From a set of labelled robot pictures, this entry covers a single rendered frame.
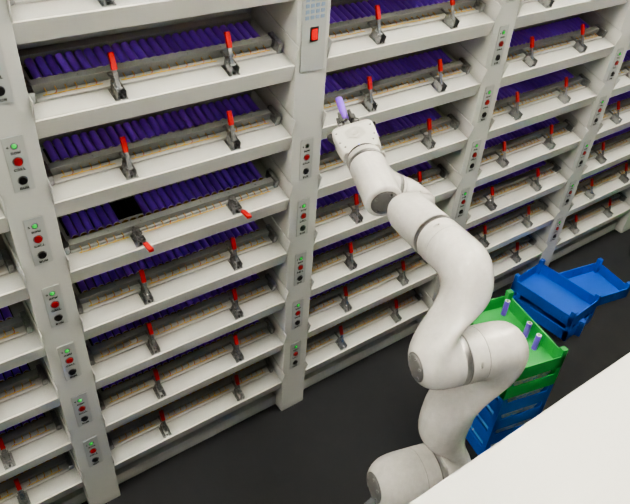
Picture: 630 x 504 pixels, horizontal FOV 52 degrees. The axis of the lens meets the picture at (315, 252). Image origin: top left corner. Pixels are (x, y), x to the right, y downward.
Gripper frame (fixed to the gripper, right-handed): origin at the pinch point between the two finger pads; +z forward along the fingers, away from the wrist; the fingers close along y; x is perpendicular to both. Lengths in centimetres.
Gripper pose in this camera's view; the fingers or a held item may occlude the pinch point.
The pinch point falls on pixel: (346, 120)
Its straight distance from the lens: 162.1
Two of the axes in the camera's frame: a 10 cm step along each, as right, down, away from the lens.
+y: -9.6, 2.9, -0.2
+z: -2.2, -7.0, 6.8
